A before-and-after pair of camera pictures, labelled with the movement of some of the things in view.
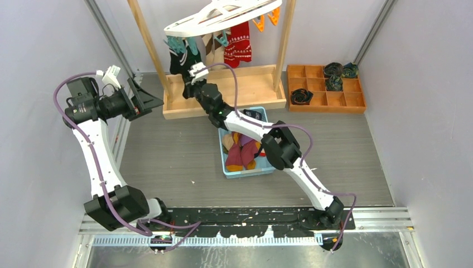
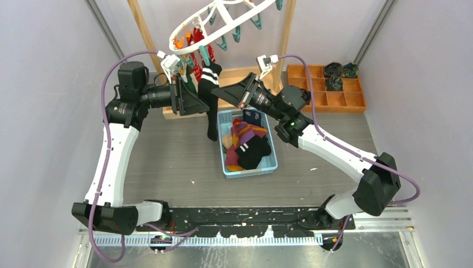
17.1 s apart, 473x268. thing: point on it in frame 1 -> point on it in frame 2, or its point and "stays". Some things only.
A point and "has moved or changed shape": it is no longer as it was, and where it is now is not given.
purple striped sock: x=248 y=151 has moved or changed shape
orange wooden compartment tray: x=350 y=100 stays
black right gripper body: x=193 y=90 -> x=257 y=98
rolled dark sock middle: x=334 y=83 stays
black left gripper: x=143 y=102 -> x=188 y=103
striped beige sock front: x=228 y=139 stays
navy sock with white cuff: x=256 y=114 stays
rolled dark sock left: x=300 y=96 stays
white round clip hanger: x=222 y=14 -> x=220 y=34
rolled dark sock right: x=350 y=70 stays
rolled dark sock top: x=333 y=68 stays
